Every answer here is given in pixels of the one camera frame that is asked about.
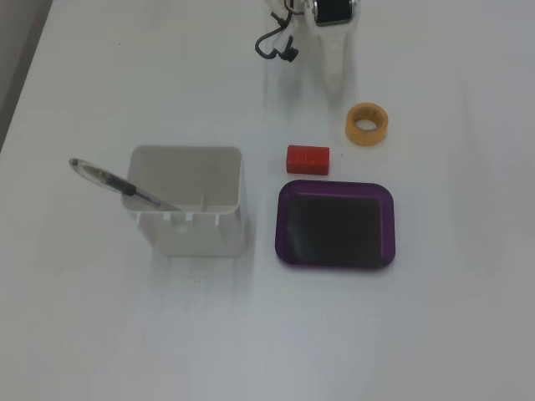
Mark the yellow tape roll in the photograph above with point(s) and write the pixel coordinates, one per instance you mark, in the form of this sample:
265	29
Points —
368	140

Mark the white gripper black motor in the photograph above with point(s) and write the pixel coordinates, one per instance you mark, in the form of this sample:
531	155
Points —
333	12

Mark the black clear ballpoint pen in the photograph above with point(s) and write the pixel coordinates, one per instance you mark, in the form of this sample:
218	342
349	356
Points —
104	179

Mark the white plastic box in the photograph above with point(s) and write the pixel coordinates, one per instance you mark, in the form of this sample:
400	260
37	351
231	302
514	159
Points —
200	234

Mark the red rectangular block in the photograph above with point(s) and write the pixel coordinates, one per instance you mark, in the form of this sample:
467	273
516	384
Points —
308	159

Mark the purple metal tray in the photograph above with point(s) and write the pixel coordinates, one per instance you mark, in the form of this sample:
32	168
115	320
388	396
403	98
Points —
334	225

